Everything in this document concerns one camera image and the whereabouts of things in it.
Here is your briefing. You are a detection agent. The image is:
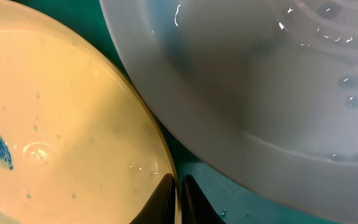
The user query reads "teal plastic tray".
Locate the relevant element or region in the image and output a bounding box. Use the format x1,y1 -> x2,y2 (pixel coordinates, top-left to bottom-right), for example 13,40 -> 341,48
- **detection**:
18,0 -> 330,224

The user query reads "light blue plate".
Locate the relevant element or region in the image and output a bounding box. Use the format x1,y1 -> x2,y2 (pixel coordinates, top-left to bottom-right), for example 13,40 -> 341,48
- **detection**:
101,0 -> 358,223

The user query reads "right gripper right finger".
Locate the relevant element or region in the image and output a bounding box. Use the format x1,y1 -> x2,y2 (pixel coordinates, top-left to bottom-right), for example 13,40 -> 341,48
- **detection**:
181,174 -> 226,224

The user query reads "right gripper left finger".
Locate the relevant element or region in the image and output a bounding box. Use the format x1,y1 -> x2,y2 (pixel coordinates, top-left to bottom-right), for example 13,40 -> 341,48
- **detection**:
131,174 -> 176,224

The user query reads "yellow-green plate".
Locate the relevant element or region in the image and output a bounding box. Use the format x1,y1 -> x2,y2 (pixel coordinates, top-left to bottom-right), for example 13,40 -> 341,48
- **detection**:
0,1 -> 177,223

